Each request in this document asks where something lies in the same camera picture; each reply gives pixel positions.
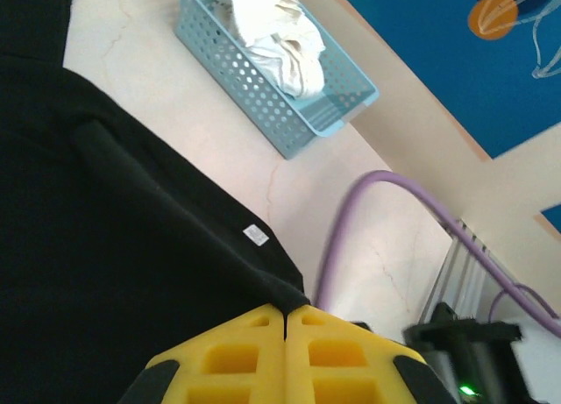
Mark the light blue plastic basket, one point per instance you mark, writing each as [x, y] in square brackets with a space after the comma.
[245, 84]

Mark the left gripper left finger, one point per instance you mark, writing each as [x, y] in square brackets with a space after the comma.
[228, 360]

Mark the wide aluminium mounting rail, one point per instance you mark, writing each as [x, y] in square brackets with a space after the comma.
[464, 268]

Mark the black t-shirt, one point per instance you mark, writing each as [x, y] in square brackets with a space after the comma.
[109, 202]

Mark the white crumpled cloth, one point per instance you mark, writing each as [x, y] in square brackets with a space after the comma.
[285, 49]

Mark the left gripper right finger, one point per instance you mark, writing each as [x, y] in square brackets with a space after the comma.
[342, 360]

